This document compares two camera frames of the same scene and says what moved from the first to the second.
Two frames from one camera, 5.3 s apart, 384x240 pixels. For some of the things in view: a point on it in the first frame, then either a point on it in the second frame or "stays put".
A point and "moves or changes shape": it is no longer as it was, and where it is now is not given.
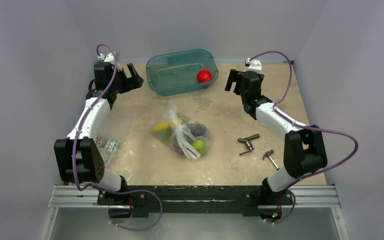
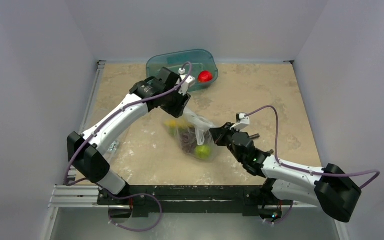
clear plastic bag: (189, 139) moves or changes shape
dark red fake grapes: (194, 130) moves or changes shape
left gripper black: (133, 82) to (177, 110)
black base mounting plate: (198, 199) stays put
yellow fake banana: (161, 126) to (178, 123)
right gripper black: (237, 81) to (227, 135)
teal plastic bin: (176, 73) stays put
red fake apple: (204, 76) stays put
